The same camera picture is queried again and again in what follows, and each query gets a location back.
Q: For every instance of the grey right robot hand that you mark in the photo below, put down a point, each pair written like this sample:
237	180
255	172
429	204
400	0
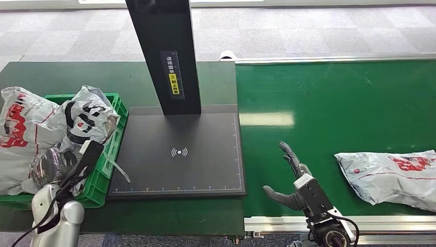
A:
289	201

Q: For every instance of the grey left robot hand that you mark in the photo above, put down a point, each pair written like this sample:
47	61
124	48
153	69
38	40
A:
54	167

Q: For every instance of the grey mailer bag black print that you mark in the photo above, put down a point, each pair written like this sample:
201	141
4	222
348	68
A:
88	116

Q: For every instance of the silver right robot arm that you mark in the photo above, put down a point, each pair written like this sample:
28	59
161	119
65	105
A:
332	233

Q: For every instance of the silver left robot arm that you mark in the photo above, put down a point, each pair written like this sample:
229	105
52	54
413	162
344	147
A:
64	221

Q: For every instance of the green conveyor belt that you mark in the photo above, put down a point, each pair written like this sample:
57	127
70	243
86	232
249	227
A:
323	102

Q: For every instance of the white conveyor roller end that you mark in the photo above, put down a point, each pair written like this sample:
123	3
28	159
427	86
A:
227	55

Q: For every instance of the grey mailer bag red print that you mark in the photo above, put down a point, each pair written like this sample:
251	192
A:
20	163
391	180

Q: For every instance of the green plastic crate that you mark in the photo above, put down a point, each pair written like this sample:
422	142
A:
98	191

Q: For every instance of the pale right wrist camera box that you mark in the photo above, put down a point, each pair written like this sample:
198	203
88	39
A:
313	196

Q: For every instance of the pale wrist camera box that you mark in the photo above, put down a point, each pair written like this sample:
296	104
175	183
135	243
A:
313	196
87	156

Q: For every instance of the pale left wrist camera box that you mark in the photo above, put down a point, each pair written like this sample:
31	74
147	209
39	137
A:
87	156

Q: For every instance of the small metal bracket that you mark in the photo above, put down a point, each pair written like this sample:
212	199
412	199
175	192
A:
254	235

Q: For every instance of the silver conveyor side rail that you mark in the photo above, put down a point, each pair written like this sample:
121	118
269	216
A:
391	224
340	58

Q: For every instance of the black scanner machine with post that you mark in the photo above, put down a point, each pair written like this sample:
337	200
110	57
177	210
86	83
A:
177	174

